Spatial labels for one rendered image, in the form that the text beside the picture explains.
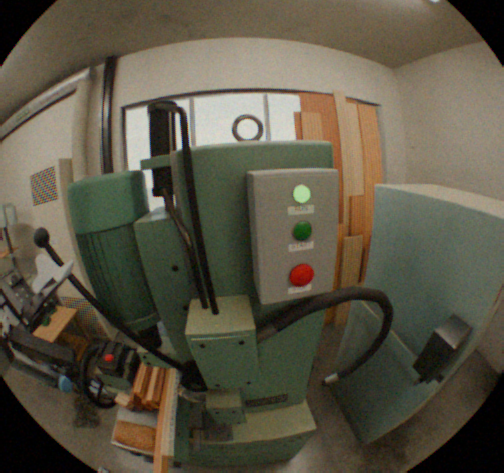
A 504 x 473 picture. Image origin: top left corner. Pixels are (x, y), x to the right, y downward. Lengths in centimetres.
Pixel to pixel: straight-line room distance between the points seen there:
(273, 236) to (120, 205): 25
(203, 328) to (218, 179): 19
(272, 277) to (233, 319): 8
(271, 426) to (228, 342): 49
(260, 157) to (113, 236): 27
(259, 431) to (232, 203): 64
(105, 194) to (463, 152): 228
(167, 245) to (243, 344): 19
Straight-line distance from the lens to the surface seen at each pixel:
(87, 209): 37
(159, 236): 34
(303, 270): 24
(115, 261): 39
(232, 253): 29
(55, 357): 34
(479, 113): 217
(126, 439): 66
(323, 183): 23
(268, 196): 21
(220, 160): 27
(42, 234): 39
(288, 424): 72
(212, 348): 29
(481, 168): 211
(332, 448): 155
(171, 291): 38
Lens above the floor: 149
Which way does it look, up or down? 15 degrees down
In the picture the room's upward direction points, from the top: 4 degrees counter-clockwise
